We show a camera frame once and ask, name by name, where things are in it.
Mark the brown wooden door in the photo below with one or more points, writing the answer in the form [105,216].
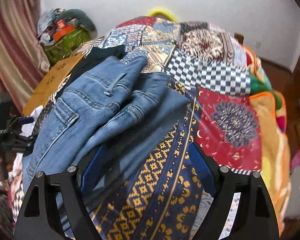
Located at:
[292,95]

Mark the orange box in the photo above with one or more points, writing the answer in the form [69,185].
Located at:
[63,29]

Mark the black folded garment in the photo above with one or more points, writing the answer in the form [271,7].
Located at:
[94,58]

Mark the blue denim jeans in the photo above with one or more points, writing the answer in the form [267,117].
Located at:
[114,104]

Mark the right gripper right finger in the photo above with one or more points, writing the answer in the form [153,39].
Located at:
[255,217]

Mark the red striped curtain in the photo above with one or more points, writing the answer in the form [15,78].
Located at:
[23,62]

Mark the yellow round object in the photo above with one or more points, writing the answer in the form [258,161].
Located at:
[162,13]

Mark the patchwork patterned bedspread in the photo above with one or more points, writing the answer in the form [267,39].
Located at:
[164,198]

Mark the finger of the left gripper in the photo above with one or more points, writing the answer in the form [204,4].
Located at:
[25,120]

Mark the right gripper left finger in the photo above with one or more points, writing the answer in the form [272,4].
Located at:
[39,217]

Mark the green patterned storage bag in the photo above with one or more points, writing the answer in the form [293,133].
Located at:
[64,47]

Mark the colourful orange fleece blanket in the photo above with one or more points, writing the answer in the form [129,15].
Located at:
[270,107]

